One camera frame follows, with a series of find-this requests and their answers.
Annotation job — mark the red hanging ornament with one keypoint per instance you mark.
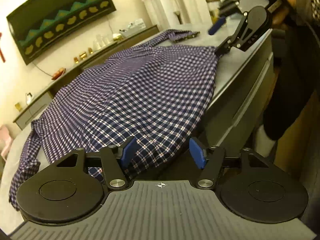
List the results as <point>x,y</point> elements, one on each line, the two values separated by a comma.
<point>1,50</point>

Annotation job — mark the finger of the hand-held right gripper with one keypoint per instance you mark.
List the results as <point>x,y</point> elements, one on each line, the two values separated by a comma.
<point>223,46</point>
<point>216,27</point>

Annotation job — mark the gold tissue box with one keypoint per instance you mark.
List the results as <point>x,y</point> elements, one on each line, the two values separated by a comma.
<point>117,37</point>

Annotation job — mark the red fruit plate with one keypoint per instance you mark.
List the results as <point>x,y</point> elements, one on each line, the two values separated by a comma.
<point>58,73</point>

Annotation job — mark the wide gold ornament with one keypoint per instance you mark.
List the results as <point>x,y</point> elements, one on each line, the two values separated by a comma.
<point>83,55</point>

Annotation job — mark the navy plaid shirt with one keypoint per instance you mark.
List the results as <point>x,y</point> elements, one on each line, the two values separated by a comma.
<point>137,92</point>

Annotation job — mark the cream curtain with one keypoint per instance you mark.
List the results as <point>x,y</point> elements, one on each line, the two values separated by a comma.
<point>190,0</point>

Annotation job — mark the grey table base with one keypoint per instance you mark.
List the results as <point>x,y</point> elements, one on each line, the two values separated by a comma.
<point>237,100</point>

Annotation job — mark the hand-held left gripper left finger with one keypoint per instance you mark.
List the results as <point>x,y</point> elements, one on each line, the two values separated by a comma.
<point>127,152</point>

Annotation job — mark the white storage basket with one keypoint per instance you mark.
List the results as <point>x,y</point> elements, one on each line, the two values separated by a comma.
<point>135,26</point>

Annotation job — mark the cluster of clear glasses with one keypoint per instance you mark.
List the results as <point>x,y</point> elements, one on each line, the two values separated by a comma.
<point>101,42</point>

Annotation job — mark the pink plastic chair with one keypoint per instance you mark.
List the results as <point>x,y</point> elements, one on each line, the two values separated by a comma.
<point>5,140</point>

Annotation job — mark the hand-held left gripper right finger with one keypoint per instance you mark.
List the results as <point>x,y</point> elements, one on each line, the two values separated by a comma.
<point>197,155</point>

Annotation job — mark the long grey sideboard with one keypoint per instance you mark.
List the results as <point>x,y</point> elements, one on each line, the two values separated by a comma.
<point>37,108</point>

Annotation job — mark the person's body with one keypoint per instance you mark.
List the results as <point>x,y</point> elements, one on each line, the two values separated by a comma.
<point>295,80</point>

